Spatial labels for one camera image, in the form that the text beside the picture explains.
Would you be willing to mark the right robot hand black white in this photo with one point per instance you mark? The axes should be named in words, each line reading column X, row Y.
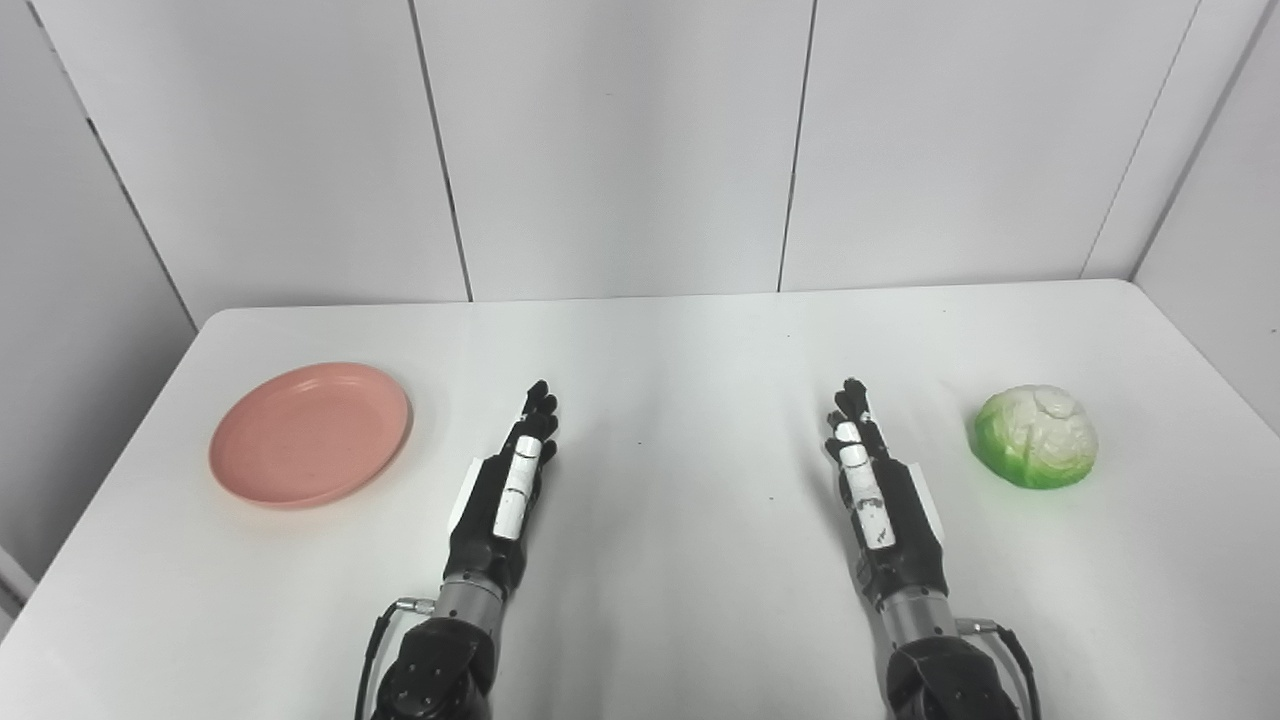
column 884, row 520

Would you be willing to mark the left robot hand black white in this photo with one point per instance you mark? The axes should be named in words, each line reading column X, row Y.
column 497, row 515

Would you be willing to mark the green white cabbage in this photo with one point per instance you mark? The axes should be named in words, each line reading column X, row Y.
column 1037, row 437

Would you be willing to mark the pink plate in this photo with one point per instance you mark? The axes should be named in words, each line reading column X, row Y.
column 310, row 434

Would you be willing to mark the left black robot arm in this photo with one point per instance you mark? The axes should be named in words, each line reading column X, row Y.
column 441, row 653

